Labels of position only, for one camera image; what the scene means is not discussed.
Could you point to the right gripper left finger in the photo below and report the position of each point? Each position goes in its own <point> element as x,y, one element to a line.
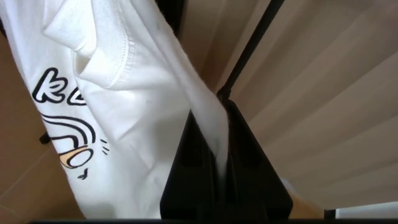
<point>186,186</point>

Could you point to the white garment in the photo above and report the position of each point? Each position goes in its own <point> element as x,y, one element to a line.
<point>140,93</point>

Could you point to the beige curtain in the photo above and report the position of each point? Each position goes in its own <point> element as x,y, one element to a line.
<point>311,77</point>

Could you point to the black clothes rack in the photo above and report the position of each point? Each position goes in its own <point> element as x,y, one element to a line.
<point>252,43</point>

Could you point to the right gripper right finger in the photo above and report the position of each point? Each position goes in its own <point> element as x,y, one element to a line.
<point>255,186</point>

